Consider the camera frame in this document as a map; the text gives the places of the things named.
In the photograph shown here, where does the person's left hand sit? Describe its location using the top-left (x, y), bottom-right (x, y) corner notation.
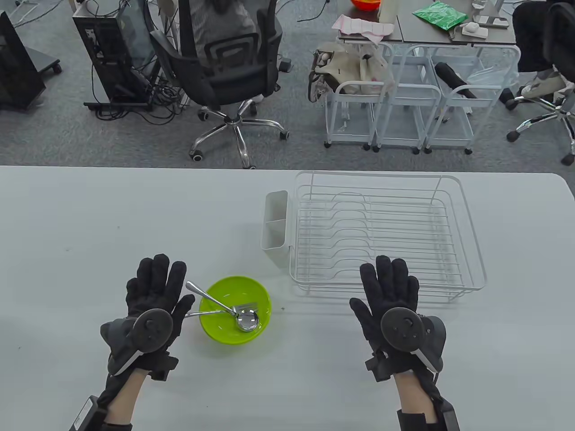
top-left (100, 254), bottom-right (196, 382)

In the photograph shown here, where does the person's right hand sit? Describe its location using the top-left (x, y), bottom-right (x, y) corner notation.
top-left (349, 255), bottom-right (445, 383)

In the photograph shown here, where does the steel fork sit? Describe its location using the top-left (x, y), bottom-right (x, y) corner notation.
top-left (182, 302), bottom-right (259, 320)

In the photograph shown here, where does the steel spoon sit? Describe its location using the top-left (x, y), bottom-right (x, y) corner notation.
top-left (186, 281), bottom-right (260, 333)

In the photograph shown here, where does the white cutlery bin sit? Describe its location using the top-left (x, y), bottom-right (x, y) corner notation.
top-left (261, 190), bottom-right (290, 269)

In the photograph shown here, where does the person's right forearm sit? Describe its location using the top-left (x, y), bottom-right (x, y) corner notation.
top-left (393, 370), bottom-right (445, 423)

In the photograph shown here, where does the dark grey left hand controller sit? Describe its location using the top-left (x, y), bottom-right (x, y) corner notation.
top-left (100, 309), bottom-right (175, 377)

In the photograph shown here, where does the dark grey hand controller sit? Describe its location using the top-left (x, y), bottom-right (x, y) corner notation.
top-left (100, 309), bottom-right (175, 377)
top-left (381, 307), bottom-right (448, 373)

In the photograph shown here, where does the dark grey right hand controller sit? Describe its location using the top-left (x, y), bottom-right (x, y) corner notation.
top-left (381, 307), bottom-right (448, 373)

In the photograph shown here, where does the green plastic bowl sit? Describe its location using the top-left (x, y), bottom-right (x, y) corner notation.
top-left (199, 276), bottom-right (272, 346)

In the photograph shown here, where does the black left wrist sensor box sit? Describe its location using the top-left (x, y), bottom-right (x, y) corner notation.
top-left (70, 395), bottom-right (108, 431)

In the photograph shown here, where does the black wrist sensor box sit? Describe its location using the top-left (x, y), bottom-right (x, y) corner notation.
top-left (433, 400), bottom-right (461, 431)
top-left (70, 395), bottom-right (108, 431)

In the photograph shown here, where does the black right wrist sensor box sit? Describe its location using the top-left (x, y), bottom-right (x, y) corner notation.
top-left (433, 400), bottom-right (461, 431)

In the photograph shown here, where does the white metal trolley cart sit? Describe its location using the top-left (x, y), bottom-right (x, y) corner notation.
top-left (424, 44), bottom-right (522, 155)
top-left (372, 44), bottom-right (443, 154)
top-left (324, 40), bottom-right (396, 151)

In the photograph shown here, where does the black cylindrical roll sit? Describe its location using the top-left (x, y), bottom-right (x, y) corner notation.
top-left (434, 62), bottom-right (479, 99)

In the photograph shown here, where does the beige cloth bag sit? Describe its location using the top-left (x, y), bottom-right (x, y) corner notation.
top-left (308, 43), bottom-right (396, 104)

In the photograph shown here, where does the clear plastic bag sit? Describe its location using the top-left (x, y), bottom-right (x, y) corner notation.
top-left (467, 65), bottom-right (513, 90)

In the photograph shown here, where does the black mesh office chair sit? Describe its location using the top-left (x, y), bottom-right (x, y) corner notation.
top-left (150, 0), bottom-right (290, 170)

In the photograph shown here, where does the chrome base office chair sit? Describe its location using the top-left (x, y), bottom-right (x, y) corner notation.
top-left (505, 67), bottom-right (575, 166)

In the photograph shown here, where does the black computer tower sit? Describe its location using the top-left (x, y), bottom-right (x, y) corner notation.
top-left (72, 0), bottom-right (160, 110)

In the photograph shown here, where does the dark grey table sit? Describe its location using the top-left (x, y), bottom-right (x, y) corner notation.
top-left (337, 0), bottom-right (517, 46)

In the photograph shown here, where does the black wheeled display stand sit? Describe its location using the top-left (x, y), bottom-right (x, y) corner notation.
top-left (0, 11), bottom-right (62, 110)

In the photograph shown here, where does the pink checked cloth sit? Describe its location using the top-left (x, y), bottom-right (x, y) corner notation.
top-left (332, 14), bottom-right (395, 45)

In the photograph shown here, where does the white earbud case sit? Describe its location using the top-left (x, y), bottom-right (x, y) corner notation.
top-left (454, 22), bottom-right (489, 39)

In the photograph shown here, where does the white bottle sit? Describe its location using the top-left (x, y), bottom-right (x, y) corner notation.
top-left (377, 0), bottom-right (400, 23)

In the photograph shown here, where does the green plastic bag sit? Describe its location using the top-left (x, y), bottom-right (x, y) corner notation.
top-left (412, 1), bottom-right (469, 31)

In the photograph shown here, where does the grey flat device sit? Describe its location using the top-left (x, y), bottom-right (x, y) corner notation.
top-left (473, 15), bottom-right (510, 29)

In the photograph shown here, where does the white wire dish rack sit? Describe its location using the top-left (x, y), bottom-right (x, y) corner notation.
top-left (289, 171), bottom-right (488, 298)

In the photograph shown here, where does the tangle of black floor cables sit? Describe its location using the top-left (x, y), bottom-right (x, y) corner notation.
top-left (83, 63), bottom-right (194, 126)

